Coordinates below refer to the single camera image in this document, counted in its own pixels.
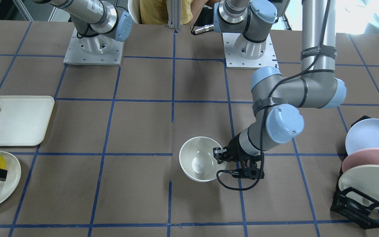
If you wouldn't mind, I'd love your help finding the cream ceramic bowl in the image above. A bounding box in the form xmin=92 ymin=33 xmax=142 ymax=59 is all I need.
xmin=179 ymin=137 xmax=226 ymax=182

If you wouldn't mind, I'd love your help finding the lavender blue plate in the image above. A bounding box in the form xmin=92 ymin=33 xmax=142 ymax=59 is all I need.
xmin=345 ymin=118 xmax=379 ymax=155

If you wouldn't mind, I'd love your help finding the black plate rack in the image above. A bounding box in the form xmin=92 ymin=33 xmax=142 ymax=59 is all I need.
xmin=330 ymin=115 xmax=379 ymax=230

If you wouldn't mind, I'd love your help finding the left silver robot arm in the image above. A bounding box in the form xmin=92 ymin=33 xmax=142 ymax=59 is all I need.
xmin=213 ymin=0 xmax=346 ymax=180

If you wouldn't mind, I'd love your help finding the aluminium frame post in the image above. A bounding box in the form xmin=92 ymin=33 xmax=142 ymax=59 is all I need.
xmin=167 ymin=0 xmax=182 ymax=31

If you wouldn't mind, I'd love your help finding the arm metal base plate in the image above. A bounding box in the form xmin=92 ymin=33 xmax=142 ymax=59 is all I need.
xmin=222 ymin=33 xmax=279 ymax=69
xmin=63 ymin=29 xmax=124 ymax=66

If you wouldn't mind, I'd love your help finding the cream serving tray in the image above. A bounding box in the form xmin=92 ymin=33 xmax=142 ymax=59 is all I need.
xmin=0 ymin=95 xmax=55 ymax=146

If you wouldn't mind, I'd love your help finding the person in yellow shirt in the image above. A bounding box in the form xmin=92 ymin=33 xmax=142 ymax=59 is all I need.
xmin=139 ymin=0 xmax=221 ymax=27

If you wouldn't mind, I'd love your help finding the pink plate in rack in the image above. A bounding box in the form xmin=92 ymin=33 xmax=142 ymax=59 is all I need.
xmin=341 ymin=147 xmax=379 ymax=172

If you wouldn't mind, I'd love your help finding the cream plate in rack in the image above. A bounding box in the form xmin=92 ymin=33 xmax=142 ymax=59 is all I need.
xmin=338 ymin=165 xmax=379 ymax=209

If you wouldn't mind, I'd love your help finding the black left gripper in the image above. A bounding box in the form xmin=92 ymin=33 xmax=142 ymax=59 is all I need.
xmin=213 ymin=135 xmax=264 ymax=180

